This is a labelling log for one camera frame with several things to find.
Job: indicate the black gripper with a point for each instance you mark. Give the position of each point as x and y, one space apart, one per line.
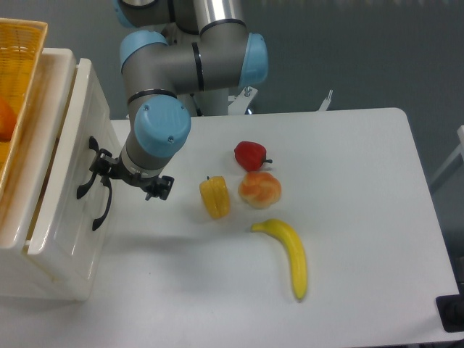
123 168

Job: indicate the white drawer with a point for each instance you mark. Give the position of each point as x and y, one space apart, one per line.
63 241

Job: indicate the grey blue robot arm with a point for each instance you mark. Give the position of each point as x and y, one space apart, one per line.
177 48

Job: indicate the white drawer cabinet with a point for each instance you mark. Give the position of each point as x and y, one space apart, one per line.
21 200

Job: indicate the yellow bell pepper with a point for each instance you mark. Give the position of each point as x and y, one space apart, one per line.
215 196

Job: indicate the red bell pepper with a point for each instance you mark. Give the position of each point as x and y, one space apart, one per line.
251 155

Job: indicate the round bread bun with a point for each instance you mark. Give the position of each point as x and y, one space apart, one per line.
260 189

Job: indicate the orange fruit in basket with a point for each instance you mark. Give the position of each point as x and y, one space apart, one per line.
8 120

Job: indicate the yellow banana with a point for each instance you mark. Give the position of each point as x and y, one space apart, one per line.
290 240

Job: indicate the yellow wicker basket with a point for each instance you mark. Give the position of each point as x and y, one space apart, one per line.
22 43

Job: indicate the black device at edge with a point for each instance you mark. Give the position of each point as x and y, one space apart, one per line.
450 309

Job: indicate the white table bracket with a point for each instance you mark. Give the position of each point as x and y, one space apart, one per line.
326 102

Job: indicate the white frame at right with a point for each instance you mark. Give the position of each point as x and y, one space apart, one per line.
449 167

